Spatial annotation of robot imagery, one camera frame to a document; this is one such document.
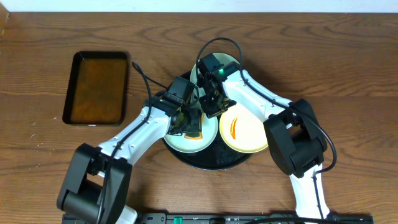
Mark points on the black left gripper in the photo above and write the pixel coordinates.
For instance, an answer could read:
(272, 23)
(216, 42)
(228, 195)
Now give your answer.
(194, 124)

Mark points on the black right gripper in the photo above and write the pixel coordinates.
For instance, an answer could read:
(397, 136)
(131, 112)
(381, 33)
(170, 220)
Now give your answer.
(211, 112)

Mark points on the mint green plate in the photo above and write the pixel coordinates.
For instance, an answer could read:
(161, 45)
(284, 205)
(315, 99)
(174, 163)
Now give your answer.
(209, 132)
(230, 65)

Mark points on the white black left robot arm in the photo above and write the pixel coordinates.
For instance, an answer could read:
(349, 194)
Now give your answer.
(96, 184)

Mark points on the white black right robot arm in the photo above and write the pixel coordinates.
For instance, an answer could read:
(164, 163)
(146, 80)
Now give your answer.
(295, 139)

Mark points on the black round serving tray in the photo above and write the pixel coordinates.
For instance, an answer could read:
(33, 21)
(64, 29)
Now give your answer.
(217, 156)

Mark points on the black rectangular water tray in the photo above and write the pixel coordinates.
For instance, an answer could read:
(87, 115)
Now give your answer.
(96, 93)

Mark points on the yellow plate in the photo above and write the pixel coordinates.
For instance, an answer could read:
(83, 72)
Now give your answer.
(242, 131)

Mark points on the mint green plate top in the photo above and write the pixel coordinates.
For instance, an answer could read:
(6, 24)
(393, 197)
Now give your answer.
(230, 65)

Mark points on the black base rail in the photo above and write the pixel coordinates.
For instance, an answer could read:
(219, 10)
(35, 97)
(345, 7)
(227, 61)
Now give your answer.
(162, 218)

